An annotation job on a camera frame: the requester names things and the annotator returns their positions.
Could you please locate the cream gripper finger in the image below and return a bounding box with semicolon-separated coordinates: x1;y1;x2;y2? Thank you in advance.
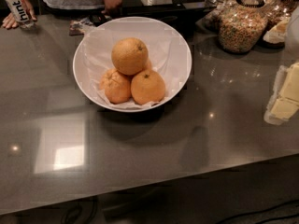
263;63;299;125

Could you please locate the hint water bottle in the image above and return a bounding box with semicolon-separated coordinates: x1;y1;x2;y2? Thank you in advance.
5;0;35;30

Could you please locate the white bowl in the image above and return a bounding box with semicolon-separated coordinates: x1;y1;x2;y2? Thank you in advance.
72;16;192;113

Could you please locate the hidden back orange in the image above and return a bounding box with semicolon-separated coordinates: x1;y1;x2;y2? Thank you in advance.
144;59;152;70

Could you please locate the person's right hand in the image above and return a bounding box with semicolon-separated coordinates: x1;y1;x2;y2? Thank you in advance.
2;0;37;29

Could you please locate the dark tray at table edge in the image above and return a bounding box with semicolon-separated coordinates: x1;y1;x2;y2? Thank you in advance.
93;2;216;26

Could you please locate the white paper liner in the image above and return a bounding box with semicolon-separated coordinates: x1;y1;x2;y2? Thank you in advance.
81;25;185;110

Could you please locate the colourful coaster on table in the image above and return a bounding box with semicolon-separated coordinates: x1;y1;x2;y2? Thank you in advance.
69;17;94;35

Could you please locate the black cable on floor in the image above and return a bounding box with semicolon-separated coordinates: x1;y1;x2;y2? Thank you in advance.
60;198;99;224

